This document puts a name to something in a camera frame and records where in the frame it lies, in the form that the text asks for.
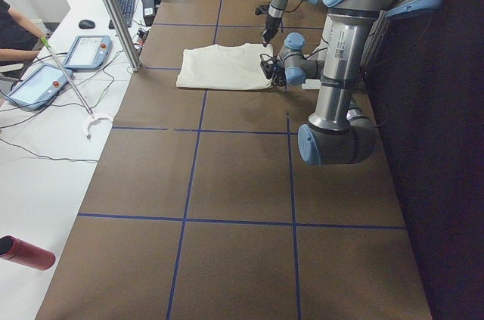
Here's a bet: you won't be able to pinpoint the near teach pendant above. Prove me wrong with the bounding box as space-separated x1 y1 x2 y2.
5 64 68 111

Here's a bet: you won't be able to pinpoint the metal reacher grabber stick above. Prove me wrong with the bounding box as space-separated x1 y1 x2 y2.
40 37 113 140

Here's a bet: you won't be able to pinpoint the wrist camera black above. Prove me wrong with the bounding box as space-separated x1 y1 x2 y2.
254 5 268 16
259 53 278 80

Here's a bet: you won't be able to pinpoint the black computer mouse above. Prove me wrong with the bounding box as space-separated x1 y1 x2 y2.
78 19 96 30

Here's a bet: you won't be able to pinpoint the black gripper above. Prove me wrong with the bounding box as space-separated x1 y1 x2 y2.
271 58 288 92
260 15 281 47

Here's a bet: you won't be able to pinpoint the teach pendant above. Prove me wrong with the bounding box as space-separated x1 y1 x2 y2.
5 64 68 111
63 35 112 71

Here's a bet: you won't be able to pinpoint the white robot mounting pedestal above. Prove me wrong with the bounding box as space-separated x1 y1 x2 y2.
300 45 330 91

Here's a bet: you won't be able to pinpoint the red cylinder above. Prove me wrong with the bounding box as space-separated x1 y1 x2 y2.
1 235 56 271

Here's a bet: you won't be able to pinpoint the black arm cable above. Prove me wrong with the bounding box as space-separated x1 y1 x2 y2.
260 45 330 67

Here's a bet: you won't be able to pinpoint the far teach pendant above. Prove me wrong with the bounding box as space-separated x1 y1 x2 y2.
63 35 112 71

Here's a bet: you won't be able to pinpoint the cream long-sleeve cat shirt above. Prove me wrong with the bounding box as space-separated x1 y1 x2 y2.
176 43 273 91

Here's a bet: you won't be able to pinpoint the standing person dark trousers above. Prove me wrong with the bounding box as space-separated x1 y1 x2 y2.
1 0 46 66

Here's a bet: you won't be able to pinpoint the black box white label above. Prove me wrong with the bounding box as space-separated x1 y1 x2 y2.
141 0 156 26

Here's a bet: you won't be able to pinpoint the black computer keyboard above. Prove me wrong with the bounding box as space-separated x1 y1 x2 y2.
116 0 135 28

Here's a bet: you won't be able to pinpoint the aluminium frame post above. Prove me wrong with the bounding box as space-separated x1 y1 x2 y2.
102 0 141 72

